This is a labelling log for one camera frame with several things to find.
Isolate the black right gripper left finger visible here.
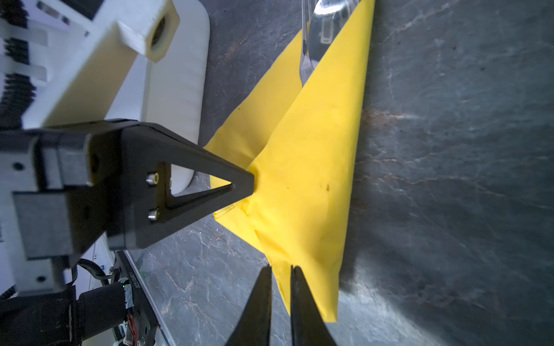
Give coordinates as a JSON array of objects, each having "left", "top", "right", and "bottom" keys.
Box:
[{"left": 226, "top": 265, "right": 272, "bottom": 346}]

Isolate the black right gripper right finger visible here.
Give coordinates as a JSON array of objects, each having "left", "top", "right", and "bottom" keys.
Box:
[{"left": 290, "top": 266, "right": 337, "bottom": 346}]

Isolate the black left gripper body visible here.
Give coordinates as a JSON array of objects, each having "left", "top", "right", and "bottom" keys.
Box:
[{"left": 1, "top": 125, "right": 121, "bottom": 294}]

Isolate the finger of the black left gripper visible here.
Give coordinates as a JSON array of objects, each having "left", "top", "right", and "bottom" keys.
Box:
[{"left": 107, "top": 123, "right": 255, "bottom": 250}]

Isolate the yellow paper napkin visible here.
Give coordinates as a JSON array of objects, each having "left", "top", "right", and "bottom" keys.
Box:
[{"left": 206, "top": 1, "right": 375, "bottom": 323}]

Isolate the silver spoon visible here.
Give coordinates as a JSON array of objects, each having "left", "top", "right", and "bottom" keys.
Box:
[{"left": 307, "top": 0, "right": 359, "bottom": 69}]

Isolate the silver fork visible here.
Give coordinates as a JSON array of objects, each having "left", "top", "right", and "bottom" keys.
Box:
[{"left": 299, "top": 0, "right": 314, "bottom": 86}]

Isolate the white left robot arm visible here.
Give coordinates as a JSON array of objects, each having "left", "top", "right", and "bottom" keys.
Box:
[{"left": 1, "top": 120, "right": 255, "bottom": 345}]

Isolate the white plastic cutlery tray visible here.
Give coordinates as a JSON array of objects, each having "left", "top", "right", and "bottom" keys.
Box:
[{"left": 103, "top": 0, "right": 212, "bottom": 195}]

